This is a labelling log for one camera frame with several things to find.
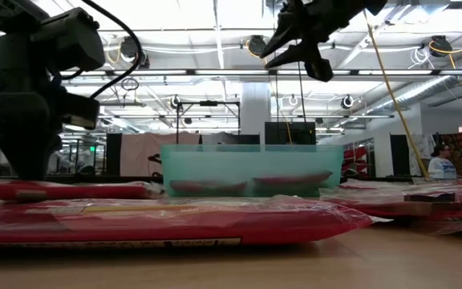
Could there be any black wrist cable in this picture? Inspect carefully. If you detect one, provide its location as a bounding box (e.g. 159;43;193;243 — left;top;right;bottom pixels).
79;0;144;100

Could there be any long ceiling light strip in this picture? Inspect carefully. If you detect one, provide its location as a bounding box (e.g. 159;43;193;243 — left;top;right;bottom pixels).
60;68;462;77

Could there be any person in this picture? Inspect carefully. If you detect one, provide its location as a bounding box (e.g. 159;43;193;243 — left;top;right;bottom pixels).
427;144;459;181

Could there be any black monitor panel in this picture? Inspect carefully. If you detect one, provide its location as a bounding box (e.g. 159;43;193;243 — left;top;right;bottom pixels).
265;121;317;146

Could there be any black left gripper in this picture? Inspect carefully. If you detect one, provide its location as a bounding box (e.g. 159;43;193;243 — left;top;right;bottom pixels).
0;94;100;181

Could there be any silver ventilation duct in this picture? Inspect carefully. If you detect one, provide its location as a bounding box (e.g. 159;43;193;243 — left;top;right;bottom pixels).
369;47;462;117

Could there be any yellow hanging cable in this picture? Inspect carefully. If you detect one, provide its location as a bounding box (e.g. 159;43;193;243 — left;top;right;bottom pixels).
362;10;432;179

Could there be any white building pillar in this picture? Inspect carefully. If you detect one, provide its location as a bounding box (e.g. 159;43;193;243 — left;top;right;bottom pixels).
241;82;273;146

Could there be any black divider panel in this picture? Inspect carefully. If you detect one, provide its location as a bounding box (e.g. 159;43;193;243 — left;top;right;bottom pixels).
106;132;123;177
389;133;411;177

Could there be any pink curtain divider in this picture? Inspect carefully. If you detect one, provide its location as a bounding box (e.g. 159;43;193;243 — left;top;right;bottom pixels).
120;131;202;177

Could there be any teal translucent plastic basket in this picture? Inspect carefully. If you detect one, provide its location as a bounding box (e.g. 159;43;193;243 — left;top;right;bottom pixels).
160;144;345;198

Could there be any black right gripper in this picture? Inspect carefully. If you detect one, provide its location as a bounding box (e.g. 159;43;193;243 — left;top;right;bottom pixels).
259;0;348;83

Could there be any dark patterned wall hanging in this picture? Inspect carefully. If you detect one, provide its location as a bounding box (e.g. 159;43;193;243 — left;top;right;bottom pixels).
439;131;462;169

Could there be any thin black hanging cable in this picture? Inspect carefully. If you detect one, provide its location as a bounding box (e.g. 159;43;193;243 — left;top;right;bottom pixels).
273;67;279;122

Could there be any black metal stand frame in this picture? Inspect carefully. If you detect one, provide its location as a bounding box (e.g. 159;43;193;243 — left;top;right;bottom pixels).
175;100;241;145

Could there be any red and white banner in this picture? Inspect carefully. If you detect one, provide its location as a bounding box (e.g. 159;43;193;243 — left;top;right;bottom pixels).
342;144;371;176

